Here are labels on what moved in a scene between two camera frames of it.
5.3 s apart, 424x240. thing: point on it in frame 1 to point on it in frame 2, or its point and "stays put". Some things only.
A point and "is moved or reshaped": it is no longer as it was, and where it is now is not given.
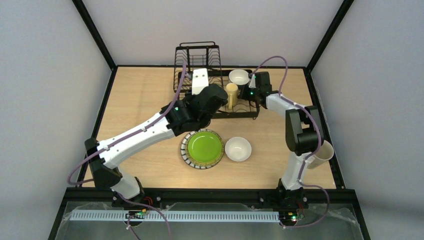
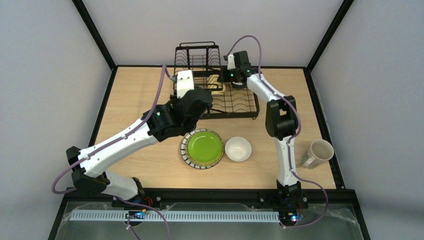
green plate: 202,149 stays put
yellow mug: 232,89 is moved or reshaped
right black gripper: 261,78 to 236,85
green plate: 204,147 stays put
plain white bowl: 238,149 stays put
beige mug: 325,153 stays put
